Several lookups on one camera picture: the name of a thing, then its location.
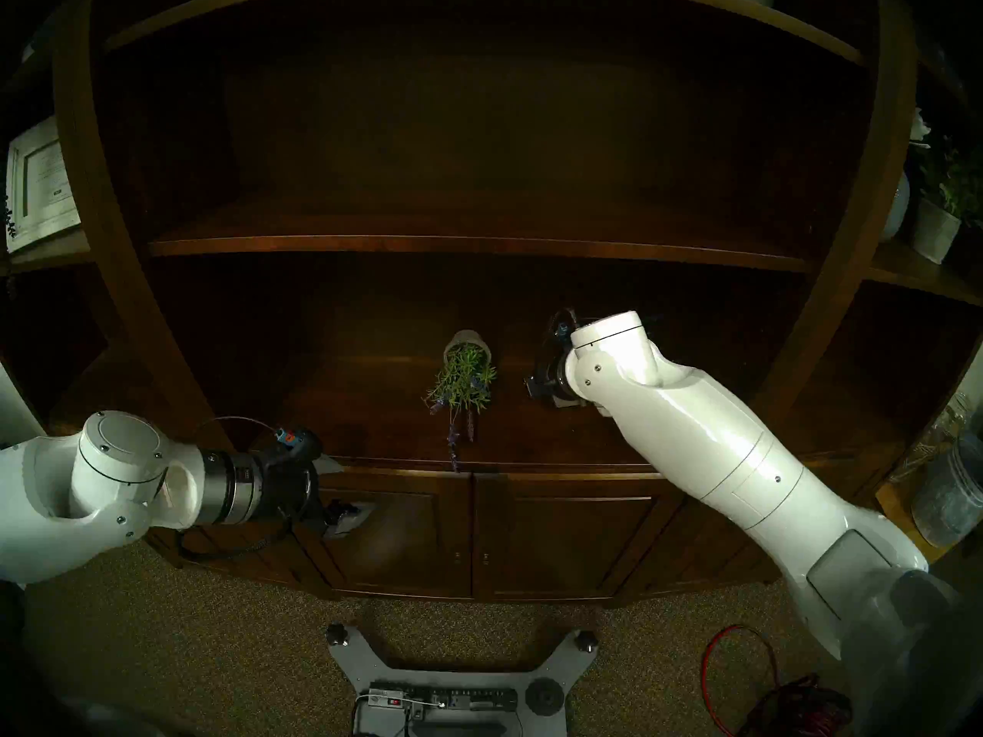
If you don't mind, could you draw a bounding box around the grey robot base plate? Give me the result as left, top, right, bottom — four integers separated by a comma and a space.
326, 624, 600, 737

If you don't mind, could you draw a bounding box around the fake lavender in stone pot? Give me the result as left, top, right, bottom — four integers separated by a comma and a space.
422, 329, 498, 474

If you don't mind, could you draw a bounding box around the power strip with red switch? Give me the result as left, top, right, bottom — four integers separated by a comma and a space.
367, 686, 519, 713

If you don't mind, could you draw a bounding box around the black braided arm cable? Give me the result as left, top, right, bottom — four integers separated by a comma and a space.
177, 474, 319, 566

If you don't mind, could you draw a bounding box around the small white ceramic vase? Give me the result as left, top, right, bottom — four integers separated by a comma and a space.
879, 171, 912, 241

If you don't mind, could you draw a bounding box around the thin grey wrist wire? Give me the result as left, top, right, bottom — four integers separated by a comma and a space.
190, 415, 285, 446

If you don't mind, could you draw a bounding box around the red extension cable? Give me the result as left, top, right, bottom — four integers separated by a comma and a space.
703, 624, 780, 737

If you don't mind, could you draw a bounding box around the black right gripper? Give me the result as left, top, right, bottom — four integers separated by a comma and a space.
525, 359, 585, 411

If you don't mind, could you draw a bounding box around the dark wooden bookcase cabinet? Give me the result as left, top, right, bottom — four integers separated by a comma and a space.
0, 0, 983, 610

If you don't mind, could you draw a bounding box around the green plant in white pot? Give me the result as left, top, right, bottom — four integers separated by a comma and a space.
910, 133, 983, 266

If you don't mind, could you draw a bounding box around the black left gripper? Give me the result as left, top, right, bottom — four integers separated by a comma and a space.
258, 427, 376, 542

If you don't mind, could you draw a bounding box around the black cable reel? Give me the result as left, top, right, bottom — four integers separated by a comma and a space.
737, 673, 853, 737

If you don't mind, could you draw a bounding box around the white framed certificate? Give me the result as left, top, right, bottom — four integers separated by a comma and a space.
6, 116, 81, 254

